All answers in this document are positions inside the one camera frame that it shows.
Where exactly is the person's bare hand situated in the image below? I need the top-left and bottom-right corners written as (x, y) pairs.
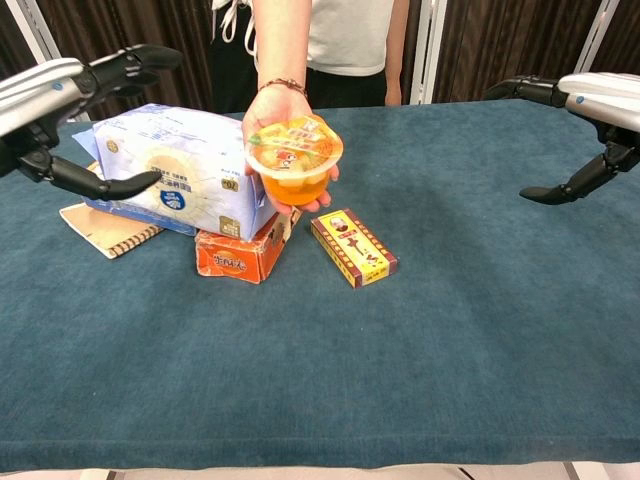
top-left (241, 86), bottom-right (340, 217)

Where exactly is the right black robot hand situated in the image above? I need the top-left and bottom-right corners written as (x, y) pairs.
top-left (483, 75), bottom-right (640, 206)

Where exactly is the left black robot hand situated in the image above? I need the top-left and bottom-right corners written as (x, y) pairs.
top-left (0, 44), bottom-right (184, 202)

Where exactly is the orange fruit jelly cup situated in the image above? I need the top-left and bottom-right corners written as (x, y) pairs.
top-left (245, 114), bottom-right (345, 207)

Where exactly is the person's forearm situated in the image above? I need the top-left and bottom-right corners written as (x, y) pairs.
top-left (251, 0), bottom-right (311, 99)

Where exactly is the spiral bound brown notebook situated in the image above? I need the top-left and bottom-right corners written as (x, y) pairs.
top-left (59, 160), bottom-right (166, 260)

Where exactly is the person in white shirt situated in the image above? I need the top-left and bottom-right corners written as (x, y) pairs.
top-left (210, 0), bottom-right (411, 115)

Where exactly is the blue white tissue pack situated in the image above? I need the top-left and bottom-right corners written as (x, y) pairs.
top-left (71, 103), bottom-right (279, 243)

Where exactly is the orange cardboard box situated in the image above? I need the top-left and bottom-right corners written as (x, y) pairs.
top-left (194, 206), bottom-right (303, 285)

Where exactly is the yellow maroon small box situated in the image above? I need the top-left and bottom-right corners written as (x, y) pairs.
top-left (310, 208), bottom-right (399, 289)

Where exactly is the teal table cloth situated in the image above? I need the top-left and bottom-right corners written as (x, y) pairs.
top-left (0, 98), bottom-right (640, 474)

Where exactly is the beaded wrist bracelet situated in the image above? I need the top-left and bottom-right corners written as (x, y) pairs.
top-left (257, 77), bottom-right (309, 99)

